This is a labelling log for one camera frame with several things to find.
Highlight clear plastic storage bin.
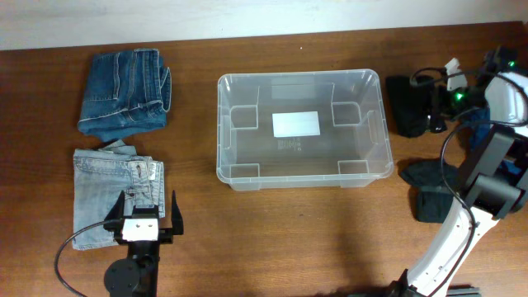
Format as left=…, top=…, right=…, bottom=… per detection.
left=216, top=69, right=394, bottom=191

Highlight dark grey garment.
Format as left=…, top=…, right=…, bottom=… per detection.
left=397, top=158, right=453, bottom=224

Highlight white label in bin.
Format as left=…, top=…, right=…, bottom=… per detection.
left=272, top=111, right=320, bottom=138

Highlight blue garment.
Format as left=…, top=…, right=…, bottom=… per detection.
left=463, top=108, right=522, bottom=183

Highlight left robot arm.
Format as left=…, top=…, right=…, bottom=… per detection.
left=103, top=192, right=184, bottom=297

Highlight black garment with tape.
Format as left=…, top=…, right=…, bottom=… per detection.
left=385, top=75, right=447, bottom=138

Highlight dark blue folded jeans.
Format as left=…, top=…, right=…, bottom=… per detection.
left=78, top=49, right=172, bottom=142

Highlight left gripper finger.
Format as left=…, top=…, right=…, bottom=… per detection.
left=103, top=191, right=125, bottom=231
left=171, top=191, right=184, bottom=236

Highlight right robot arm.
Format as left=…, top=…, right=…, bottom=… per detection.
left=385, top=46, right=527, bottom=297

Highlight light blue folded jeans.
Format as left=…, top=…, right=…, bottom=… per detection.
left=73, top=140, right=165, bottom=232

